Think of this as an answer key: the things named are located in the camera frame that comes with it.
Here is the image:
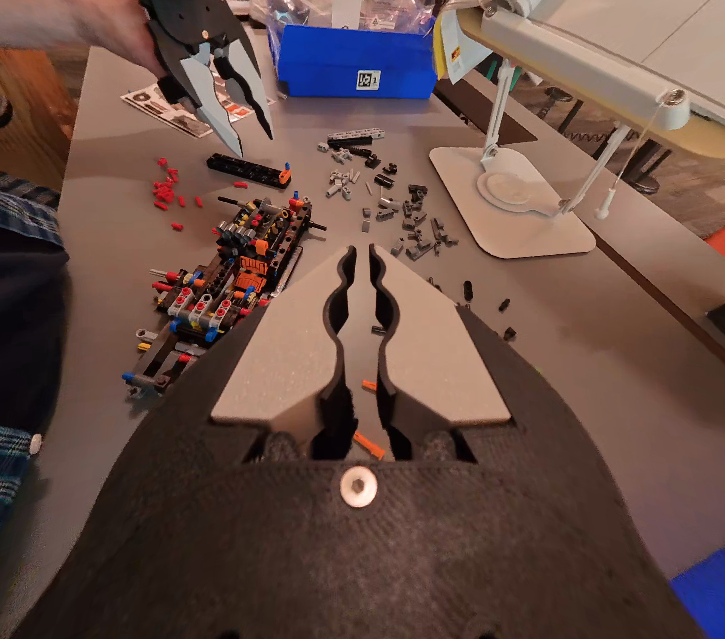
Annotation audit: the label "clear plastic bag bundle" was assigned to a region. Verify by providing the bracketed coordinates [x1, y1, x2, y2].
[249, 0, 437, 37]

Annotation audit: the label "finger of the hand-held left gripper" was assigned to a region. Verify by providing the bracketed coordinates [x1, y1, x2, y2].
[214, 21, 276, 140]
[179, 45, 245, 159]

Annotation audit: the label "white book stand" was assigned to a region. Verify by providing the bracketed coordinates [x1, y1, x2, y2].
[429, 0, 725, 260]

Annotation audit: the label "black lego beam frame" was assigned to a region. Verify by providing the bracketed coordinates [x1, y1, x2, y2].
[205, 152, 284, 189]

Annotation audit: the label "blue bin with white tag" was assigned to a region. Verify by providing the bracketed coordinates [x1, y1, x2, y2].
[276, 23, 438, 100]

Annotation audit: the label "blue plastic bin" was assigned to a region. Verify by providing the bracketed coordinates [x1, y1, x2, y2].
[668, 547, 725, 639]

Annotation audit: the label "instruction leaflet on table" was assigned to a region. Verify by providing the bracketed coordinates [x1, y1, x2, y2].
[120, 81, 278, 140]

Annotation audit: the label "pile of black lego pins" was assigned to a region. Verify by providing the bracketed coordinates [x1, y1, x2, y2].
[371, 277, 517, 342]

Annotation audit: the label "scattered orange lego pins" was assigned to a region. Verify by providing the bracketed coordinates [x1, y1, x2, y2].
[352, 380, 387, 462]

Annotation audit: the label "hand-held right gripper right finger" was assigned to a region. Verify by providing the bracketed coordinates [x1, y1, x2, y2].
[369, 243, 514, 426]

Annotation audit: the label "lego car chassis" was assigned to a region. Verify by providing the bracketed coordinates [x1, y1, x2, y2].
[120, 190, 329, 403]

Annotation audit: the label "pile of grey lego pieces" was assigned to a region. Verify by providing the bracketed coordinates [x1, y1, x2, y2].
[317, 141, 461, 262]

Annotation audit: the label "pile of red lego pins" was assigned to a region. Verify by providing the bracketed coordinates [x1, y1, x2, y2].
[152, 157, 250, 230]

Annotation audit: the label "white yellow leaflet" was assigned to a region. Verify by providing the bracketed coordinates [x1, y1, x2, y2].
[432, 8, 495, 83]

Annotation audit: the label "person's dark trousers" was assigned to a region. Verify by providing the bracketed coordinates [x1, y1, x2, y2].
[0, 228, 73, 439]

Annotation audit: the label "person's left forearm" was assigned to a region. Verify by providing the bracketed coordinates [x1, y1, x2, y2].
[0, 0, 91, 49]

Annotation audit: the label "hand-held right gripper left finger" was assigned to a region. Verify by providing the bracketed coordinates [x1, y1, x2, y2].
[211, 245, 358, 426]

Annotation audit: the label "person's left hand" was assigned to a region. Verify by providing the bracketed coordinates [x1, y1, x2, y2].
[84, 0, 168, 77]

